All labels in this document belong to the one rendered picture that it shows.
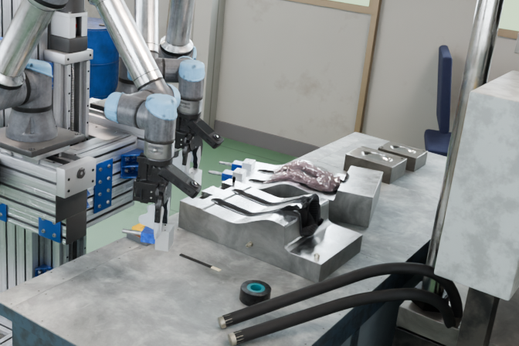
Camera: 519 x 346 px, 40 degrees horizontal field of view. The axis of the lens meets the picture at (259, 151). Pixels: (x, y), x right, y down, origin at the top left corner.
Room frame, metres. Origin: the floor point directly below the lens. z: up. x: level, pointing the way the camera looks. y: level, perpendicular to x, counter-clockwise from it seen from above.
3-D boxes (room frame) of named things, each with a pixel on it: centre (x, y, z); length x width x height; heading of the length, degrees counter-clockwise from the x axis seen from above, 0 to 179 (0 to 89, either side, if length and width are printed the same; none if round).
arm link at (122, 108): (1.74, 0.33, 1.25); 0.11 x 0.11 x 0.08; 63
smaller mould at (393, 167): (2.68, -0.46, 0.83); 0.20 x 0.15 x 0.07; 58
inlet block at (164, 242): (1.68, 0.27, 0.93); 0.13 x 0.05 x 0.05; 83
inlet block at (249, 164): (2.45, 0.08, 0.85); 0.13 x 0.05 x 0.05; 75
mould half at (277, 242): (1.99, -0.05, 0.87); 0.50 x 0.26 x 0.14; 58
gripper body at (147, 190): (1.68, 0.26, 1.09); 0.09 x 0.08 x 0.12; 83
